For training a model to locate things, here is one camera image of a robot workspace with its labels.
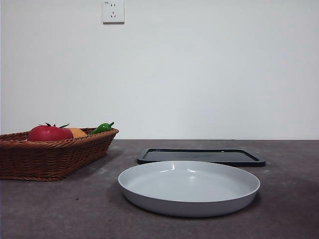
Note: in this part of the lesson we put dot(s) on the red tomato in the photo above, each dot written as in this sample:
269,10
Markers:
48,134

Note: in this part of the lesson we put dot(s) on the green pepper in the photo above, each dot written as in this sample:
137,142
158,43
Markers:
101,128

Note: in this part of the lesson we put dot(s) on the grey round plate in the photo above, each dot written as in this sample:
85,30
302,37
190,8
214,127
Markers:
189,189

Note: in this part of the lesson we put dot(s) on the orange round fruit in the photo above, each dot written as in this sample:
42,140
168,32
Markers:
79,132

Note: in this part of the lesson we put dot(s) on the black rectangular tray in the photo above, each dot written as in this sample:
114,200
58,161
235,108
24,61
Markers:
236,157

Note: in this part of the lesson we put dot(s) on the brown wicker basket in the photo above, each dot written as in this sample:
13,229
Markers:
49,159

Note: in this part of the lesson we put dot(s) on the white wall socket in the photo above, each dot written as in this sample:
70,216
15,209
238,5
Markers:
113,12

